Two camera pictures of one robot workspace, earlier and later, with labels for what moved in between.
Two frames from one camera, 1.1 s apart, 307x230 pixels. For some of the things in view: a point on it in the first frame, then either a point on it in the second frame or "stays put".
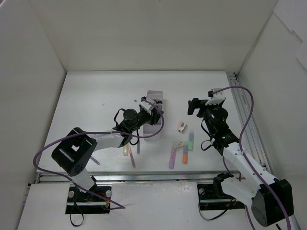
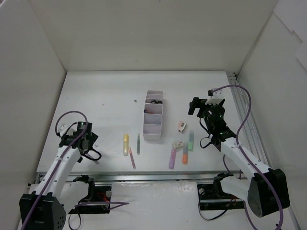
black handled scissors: x=159 y=102 stays put
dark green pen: x=138 y=147 stays put
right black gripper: x=198 y=109 stays put
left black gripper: x=155 y=116 to x=90 y=139
